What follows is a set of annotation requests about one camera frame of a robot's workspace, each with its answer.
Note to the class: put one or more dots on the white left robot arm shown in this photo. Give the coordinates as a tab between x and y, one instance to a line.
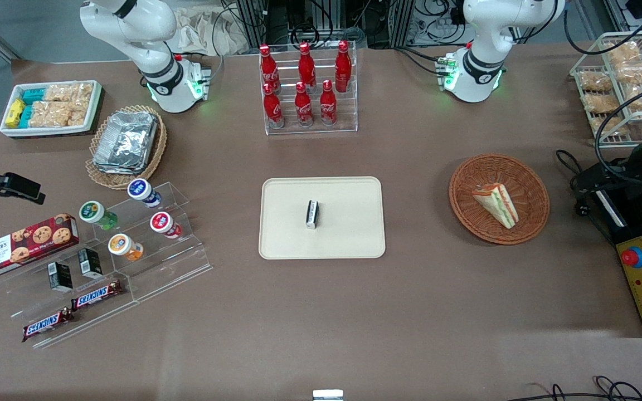
482	67

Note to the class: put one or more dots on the red lid jar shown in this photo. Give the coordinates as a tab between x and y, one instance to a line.
162	223

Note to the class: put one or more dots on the teal snack pack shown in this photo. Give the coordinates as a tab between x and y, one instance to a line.
34	95
27	116

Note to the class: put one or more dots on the beige plastic tray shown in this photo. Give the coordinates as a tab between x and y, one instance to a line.
343	223

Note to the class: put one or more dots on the stack of foil trays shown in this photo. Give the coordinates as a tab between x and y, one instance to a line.
126	142

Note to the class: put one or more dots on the blue lid jar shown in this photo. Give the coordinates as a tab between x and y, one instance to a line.
141	190

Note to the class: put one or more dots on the red cola bottle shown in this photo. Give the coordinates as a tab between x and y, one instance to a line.
273	108
328	106
303	107
306	65
268	68
343	67

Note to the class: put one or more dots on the small black white box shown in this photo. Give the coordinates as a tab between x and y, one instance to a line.
312	214

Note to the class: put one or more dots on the light woven wicker basket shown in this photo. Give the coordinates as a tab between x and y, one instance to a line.
159	145

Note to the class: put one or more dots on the clear acrylic bottle rack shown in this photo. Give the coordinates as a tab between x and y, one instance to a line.
349	120

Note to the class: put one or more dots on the brown wicker basket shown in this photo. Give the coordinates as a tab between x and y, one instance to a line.
471	217

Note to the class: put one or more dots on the clear rice cracker pack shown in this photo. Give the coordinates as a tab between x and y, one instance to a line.
67	92
50	114

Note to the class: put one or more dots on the white rectangular snack bin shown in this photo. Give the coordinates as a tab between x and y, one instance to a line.
96	106

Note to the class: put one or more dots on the clear acrylic stepped stand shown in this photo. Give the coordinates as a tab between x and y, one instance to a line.
181	262

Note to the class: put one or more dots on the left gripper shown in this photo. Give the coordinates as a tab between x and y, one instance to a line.
612	172

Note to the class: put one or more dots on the black box appliance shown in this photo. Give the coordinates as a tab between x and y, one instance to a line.
633	214

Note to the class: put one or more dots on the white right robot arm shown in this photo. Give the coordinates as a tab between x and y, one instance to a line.
159	83

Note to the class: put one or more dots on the black aluminium frame rack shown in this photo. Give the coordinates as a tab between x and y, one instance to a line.
276	22

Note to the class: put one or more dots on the crumpled beige cloth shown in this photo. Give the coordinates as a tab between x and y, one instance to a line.
198	33

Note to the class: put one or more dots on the yellow snack pack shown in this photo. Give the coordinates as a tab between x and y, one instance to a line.
15	113

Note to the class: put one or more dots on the triangular sandwich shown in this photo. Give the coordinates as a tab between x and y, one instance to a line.
498	205

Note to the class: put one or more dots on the red Walkers cookie box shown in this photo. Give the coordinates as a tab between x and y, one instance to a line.
20	248

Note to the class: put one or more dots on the small black carton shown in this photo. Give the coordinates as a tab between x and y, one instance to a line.
60	277
90	263

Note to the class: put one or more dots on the green lid jar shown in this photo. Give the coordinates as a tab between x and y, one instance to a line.
93	213

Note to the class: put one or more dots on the Snickers chocolate bar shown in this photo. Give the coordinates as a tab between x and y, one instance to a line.
97	294
47	324

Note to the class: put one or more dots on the orange lid jar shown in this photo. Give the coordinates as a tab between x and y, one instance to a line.
122	245

